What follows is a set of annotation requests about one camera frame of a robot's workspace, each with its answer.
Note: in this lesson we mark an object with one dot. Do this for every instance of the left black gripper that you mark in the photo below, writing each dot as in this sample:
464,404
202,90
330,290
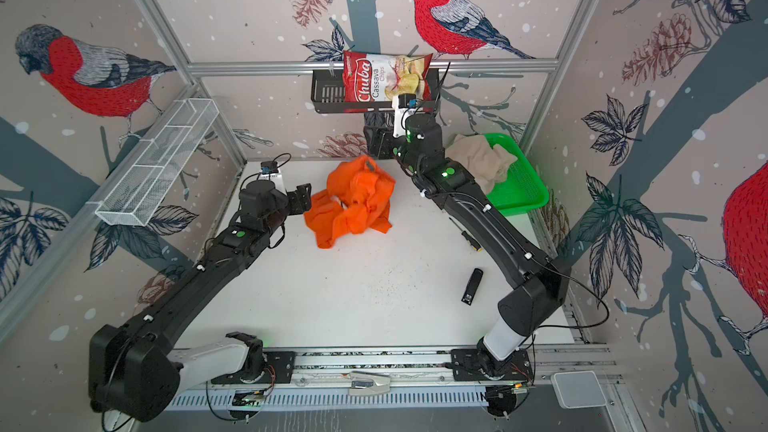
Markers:
300,199

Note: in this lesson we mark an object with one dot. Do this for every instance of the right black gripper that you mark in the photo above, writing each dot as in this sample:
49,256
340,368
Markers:
383,144

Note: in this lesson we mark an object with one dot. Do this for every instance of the orange shorts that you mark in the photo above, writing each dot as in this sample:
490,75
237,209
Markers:
356,199

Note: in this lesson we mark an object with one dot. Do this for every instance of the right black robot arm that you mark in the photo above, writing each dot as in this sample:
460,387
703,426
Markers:
539,283

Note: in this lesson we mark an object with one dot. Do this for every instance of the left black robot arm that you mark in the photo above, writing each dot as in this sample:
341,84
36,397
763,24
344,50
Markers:
137,369

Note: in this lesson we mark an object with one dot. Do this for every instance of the beige shorts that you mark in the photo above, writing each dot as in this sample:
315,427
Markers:
488,164

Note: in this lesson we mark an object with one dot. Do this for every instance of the red cassava chips bag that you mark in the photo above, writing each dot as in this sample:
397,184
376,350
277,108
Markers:
382,78

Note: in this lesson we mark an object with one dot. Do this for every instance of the green plastic basket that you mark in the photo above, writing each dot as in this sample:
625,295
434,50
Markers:
523,190

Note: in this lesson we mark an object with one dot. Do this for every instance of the small black marker object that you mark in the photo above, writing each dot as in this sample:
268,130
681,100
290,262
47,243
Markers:
472,286

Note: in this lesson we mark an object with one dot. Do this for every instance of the grey clip tool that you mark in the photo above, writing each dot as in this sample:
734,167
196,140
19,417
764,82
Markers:
363,384

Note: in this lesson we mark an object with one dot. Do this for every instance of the white square box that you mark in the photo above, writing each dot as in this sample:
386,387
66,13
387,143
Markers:
578,390

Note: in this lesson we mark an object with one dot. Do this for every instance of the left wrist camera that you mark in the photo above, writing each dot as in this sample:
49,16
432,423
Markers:
269,169

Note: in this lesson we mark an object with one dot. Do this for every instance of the black wall basket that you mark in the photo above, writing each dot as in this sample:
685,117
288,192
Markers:
329,97

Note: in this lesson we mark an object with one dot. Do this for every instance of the white wire mesh shelf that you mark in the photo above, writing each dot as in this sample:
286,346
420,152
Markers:
140,191

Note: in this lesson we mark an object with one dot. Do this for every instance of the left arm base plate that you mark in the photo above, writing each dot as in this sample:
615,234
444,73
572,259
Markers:
276,368

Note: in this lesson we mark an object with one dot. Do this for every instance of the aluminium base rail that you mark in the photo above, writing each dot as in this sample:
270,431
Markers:
419,378

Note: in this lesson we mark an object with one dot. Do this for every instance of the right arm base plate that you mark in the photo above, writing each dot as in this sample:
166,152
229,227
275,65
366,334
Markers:
474,365

